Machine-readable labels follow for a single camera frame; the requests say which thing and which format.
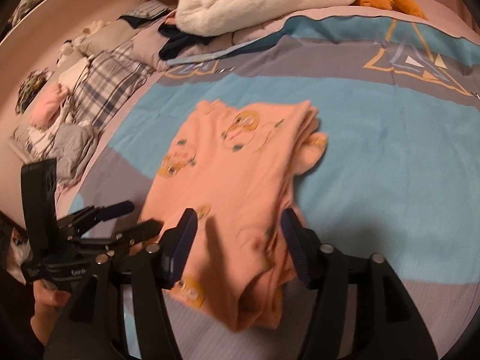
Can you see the blue grey bed cover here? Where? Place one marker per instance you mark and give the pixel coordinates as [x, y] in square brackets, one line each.
[399, 101]

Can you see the pink cartoon print shirt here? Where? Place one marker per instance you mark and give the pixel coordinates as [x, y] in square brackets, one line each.
[235, 168]

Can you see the plaid pillow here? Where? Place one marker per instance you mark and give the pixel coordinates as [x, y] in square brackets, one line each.
[113, 77]

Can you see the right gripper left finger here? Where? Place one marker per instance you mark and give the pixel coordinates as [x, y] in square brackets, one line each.
[92, 324]

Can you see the person's left hand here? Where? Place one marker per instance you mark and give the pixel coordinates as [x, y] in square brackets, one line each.
[47, 307]

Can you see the dark blue garment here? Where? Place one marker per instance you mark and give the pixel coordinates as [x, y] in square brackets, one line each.
[159, 40]

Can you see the pink pillow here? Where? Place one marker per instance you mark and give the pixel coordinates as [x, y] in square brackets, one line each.
[102, 36]

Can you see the pile of small clothes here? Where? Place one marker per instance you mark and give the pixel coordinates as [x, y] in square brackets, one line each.
[48, 128]

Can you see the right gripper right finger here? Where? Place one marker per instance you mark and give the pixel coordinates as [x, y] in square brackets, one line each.
[362, 309]

